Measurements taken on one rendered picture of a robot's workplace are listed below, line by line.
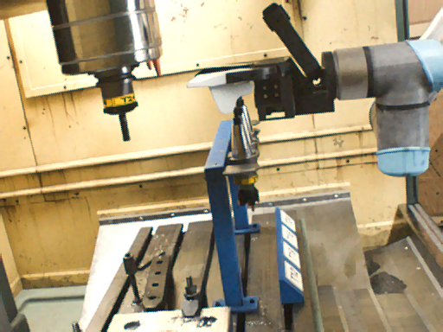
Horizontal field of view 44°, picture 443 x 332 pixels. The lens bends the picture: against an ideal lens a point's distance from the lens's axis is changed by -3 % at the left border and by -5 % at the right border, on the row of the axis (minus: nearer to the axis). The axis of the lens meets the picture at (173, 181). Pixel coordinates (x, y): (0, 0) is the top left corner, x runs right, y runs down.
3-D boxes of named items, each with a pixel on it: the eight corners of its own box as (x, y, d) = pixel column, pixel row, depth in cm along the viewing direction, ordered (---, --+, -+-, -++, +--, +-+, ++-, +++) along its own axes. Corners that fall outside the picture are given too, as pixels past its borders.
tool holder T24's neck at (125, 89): (110, 103, 88) (106, 83, 87) (140, 98, 86) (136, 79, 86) (99, 109, 83) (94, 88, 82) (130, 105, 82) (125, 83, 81)
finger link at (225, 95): (197, 121, 76) (259, 110, 78) (191, 78, 74) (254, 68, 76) (190, 118, 79) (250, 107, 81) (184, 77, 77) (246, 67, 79)
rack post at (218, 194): (258, 299, 123) (240, 172, 114) (258, 311, 118) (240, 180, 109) (214, 303, 125) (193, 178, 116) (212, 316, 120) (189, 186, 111)
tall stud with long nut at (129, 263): (144, 298, 133) (134, 249, 129) (142, 304, 130) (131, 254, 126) (133, 299, 133) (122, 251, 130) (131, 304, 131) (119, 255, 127)
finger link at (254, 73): (230, 85, 74) (288, 75, 76) (228, 73, 74) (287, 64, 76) (218, 82, 79) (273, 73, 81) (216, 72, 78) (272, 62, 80)
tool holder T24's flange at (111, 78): (105, 83, 88) (101, 67, 87) (141, 77, 86) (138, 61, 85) (89, 89, 82) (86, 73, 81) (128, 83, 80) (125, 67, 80)
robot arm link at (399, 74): (450, 100, 74) (451, 37, 71) (369, 108, 76) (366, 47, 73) (433, 92, 81) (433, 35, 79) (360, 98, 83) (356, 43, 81)
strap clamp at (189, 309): (211, 321, 117) (201, 258, 113) (205, 357, 105) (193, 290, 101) (195, 322, 118) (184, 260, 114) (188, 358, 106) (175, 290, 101)
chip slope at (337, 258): (354, 258, 192) (349, 189, 185) (399, 386, 126) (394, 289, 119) (113, 282, 209) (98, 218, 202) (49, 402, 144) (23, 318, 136)
